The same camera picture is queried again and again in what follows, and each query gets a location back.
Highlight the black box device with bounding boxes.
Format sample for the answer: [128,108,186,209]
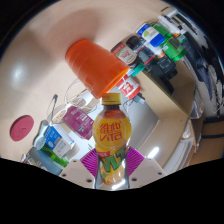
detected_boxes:
[146,56,178,81]

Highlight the white and blue tissue box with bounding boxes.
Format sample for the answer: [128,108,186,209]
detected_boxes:
[42,123,76,158]

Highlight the hanging dark clothes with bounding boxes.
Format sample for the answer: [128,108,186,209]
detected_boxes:
[186,33,224,118]

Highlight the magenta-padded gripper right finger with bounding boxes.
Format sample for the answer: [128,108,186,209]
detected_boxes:
[124,146,167,190]

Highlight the flat round red coaster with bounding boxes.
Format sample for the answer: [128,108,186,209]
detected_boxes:
[9,114,35,142]

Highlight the grey shaker bottle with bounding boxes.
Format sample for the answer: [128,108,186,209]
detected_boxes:
[21,146,66,176]

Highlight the white bottle with blue label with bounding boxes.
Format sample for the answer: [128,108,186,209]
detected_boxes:
[135,22,167,48]

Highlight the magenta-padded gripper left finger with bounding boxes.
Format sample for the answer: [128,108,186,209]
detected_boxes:
[60,148,101,190]

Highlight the magenta snack pouch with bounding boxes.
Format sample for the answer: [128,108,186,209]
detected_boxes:
[62,105,95,140]

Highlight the green plastic container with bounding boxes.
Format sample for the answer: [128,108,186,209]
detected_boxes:
[163,33,188,62]

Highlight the yellow-labelled drink bottle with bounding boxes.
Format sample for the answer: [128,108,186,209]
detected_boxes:
[92,92,132,186]

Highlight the white light bar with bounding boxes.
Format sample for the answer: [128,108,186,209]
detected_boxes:
[147,146,160,159]

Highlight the orange plastic cup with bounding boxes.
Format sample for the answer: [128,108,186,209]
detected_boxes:
[64,38,131,100]

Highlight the dark jar with red label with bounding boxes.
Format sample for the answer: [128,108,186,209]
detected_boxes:
[111,43,138,66]

